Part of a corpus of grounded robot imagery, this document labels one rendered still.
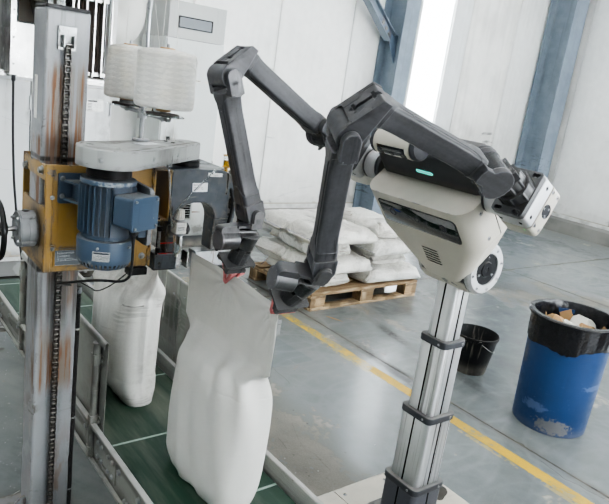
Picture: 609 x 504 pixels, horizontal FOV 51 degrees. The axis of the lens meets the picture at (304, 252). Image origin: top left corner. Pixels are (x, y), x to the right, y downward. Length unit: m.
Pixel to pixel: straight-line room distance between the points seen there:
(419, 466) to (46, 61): 1.64
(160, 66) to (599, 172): 8.79
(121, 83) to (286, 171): 5.39
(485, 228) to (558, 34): 8.81
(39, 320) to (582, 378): 2.70
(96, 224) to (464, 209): 0.97
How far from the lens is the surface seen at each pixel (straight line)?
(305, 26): 7.27
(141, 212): 1.73
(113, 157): 1.72
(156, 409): 2.56
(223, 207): 2.15
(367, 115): 1.24
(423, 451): 2.17
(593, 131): 10.22
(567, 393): 3.72
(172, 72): 1.78
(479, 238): 1.73
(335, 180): 1.33
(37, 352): 2.13
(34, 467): 2.33
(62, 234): 1.96
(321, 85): 7.45
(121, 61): 2.04
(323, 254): 1.46
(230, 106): 1.68
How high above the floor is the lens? 1.66
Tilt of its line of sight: 15 degrees down
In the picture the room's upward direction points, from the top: 8 degrees clockwise
